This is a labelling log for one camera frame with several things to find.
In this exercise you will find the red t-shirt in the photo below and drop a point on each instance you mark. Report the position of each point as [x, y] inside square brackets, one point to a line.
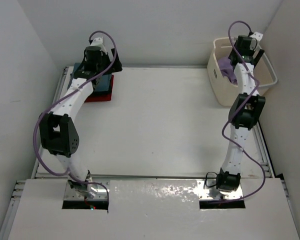
[102, 96]

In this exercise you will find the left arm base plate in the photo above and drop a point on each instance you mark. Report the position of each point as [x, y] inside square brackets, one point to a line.
[76, 192]

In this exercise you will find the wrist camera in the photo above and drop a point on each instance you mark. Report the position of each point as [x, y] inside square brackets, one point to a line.
[256, 35]
[97, 42]

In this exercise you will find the purple t-shirt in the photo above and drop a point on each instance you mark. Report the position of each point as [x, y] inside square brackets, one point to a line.
[226, 69]

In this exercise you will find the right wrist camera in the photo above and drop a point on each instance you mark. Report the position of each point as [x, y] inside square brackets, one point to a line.
[256, 35]

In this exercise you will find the blue-grey t-shirt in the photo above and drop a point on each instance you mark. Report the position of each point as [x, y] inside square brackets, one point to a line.
[104, 81]

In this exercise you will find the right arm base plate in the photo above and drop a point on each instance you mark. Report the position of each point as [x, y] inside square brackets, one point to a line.
[206, 191]

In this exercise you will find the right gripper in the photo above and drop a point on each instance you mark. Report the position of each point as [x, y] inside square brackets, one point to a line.
[257, 56]

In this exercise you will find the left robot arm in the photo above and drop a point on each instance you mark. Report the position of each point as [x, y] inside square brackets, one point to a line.
[57, 128]

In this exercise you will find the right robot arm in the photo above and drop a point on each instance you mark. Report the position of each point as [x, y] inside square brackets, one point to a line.
[245, 111]

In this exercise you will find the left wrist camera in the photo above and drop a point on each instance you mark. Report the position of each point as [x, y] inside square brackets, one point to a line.
[97, 42]

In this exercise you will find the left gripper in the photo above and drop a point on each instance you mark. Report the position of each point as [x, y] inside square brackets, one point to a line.
[116, 65]

